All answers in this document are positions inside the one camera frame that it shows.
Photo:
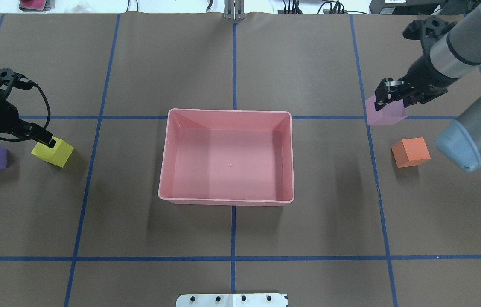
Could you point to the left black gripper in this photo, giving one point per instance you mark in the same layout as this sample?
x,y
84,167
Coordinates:
x,y
0,118

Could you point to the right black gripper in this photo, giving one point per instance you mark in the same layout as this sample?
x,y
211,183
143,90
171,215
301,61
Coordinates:
x,y
424,76

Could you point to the pink foam block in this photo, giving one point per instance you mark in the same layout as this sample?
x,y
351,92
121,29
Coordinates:
x,y
389,115

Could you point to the yellow foam block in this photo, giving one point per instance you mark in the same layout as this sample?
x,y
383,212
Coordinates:
x,y
58,155

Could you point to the orange foam block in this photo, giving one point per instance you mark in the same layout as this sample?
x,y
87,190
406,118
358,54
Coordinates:
x,y
410,152

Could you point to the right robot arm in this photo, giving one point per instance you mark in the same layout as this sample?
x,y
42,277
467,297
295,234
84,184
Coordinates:
x,y
450,51

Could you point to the pink plastic bin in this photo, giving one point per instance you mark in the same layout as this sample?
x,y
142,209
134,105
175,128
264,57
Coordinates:
x,y
228,158

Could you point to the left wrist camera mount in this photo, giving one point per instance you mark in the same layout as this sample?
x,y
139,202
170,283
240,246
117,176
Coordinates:
x,y
10,79

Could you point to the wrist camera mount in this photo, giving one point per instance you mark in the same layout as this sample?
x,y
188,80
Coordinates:
x,y
10,79
428,31

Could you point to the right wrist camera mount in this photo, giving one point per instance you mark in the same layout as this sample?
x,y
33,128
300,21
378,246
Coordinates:
x,y
428,31

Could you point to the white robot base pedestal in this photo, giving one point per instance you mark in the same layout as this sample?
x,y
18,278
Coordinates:
x,y
233,300

